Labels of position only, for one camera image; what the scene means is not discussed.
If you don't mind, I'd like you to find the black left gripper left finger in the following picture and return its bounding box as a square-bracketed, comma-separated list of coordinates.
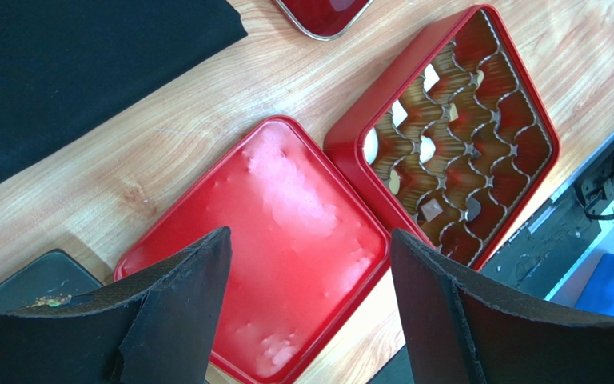
[0, 227, 232, 383]

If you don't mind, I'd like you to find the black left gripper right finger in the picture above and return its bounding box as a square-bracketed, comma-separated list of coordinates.
[390, 229, 614, 383]

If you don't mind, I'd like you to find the brown rectangular chocolate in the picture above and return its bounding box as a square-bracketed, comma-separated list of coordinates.
[418, 198, 444, 222]

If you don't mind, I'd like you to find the dark leaf chocolate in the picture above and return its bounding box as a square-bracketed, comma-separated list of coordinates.
[466, 196, 481, 222]

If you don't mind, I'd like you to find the cream oval chocolate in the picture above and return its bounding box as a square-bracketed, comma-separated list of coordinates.
[387, 169, 401, 195]

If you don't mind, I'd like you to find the red tin lid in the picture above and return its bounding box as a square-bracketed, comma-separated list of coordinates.
[114, 116, 389, 383]

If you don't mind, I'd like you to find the white round chocolate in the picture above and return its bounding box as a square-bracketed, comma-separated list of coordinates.
[362, 128, 379, 165]
[418, 135, 437, 164]

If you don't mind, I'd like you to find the red chocolate box with tray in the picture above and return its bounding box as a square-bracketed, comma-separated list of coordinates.
[324, 4, 560, 270]

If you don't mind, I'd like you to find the tan small chocolate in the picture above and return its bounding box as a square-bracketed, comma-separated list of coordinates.
[449, 103, 458, 122]
[475, 69, 484, 88]

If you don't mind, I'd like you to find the white square chocolate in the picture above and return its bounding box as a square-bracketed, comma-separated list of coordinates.
[390, 100, 408, 127]
[423, 64, 440, 92]

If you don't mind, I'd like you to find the red chocolate serving tray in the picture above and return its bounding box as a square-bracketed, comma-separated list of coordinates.
[273, 0, 373, 42]

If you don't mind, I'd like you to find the turquoise glazed dark plate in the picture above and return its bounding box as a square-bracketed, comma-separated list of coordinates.
[0, 249, 102, 312]

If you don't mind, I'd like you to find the black cloth placemat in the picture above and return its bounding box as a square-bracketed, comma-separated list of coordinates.
[0, 1, 246, 183]

